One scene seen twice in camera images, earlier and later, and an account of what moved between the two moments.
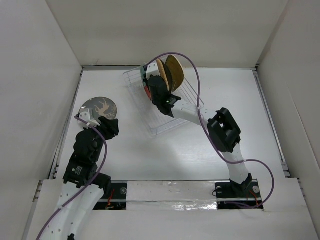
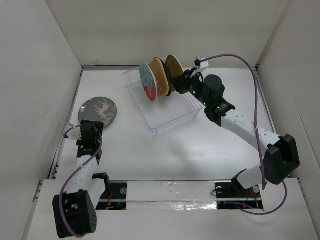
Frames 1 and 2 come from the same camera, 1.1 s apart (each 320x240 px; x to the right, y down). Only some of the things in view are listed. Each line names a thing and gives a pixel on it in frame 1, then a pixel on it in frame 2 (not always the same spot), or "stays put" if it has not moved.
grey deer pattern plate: (98, 107) stays put
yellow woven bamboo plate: (175, 71) stays put
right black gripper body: (154, 100) → (196, 87)
